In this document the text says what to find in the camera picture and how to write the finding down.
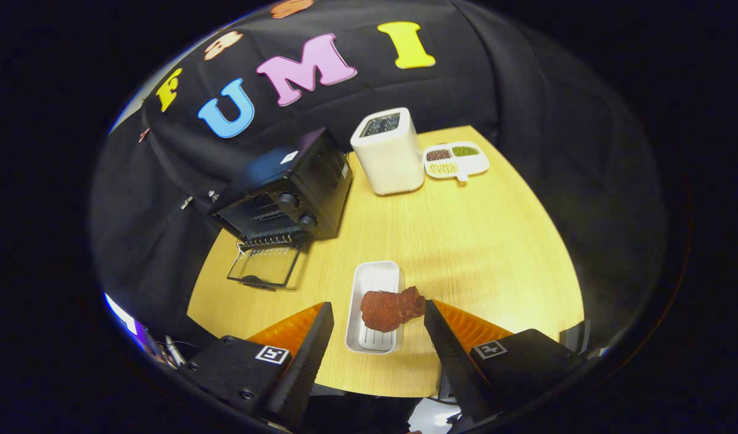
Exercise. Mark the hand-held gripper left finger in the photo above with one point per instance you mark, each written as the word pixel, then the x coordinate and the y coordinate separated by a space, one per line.
pixel 305 361

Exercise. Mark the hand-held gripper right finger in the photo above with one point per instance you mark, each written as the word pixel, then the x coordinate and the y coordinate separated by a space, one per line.
pixel 453 361

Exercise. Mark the brown meat piece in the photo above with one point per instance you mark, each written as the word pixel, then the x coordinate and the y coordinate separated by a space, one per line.
pixel 387 310

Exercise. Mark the black toaster oven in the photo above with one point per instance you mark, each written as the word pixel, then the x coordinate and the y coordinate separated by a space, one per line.
pixel 309 169

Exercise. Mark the white pop-up toaster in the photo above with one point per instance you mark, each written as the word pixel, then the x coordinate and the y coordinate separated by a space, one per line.
pixel 387 163

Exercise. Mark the white rectangular tray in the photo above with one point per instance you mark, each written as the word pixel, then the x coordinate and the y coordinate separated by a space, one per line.
pixel 375 280

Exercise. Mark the white cloth clip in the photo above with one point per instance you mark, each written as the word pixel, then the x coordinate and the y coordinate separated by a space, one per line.
pixel 187 202

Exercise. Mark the white divided plate with beans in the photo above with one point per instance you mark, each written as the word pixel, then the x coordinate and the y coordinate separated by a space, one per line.
pixel 474 163

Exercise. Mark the pink cloth clip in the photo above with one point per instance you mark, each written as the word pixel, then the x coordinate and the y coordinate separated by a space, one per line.
pixel 144 135

